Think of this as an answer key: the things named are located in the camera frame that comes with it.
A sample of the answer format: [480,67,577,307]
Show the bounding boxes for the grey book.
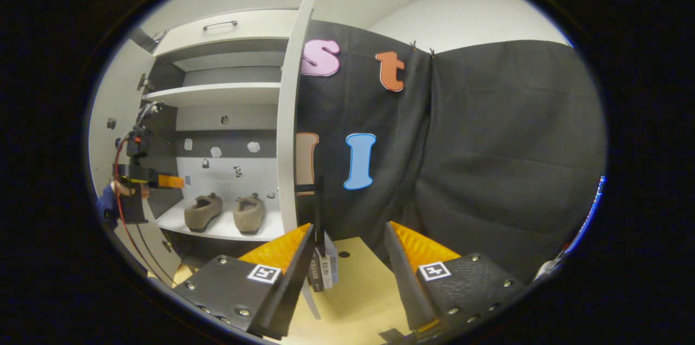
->
[307,250,322,292]
[326,236,340,285]
[318,247,333,290]

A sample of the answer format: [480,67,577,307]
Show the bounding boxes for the white cabinet shelf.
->
[142,82,282,108]

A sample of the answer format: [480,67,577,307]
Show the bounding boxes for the red cable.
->
[112,132,177,287]

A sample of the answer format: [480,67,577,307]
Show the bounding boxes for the brown fuzzy shoe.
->
[233,193,266,235]
[184,192,224,233]

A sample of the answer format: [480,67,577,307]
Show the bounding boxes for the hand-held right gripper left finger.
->
[173,223,317,341]

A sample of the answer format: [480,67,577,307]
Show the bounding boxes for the white shoe cabinet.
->
[128,8,305,267]

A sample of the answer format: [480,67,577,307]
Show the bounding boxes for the white cabinet drawer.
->
[153,8,300,59]

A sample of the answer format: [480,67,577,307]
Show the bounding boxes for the white cabinet door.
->
[275,0,323,321]
[87,35,182,283]

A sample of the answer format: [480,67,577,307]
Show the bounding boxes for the black backdrop cloth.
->
[295,19,608,283]

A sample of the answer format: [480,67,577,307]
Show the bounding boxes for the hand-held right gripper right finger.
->
[383,220,526,335]

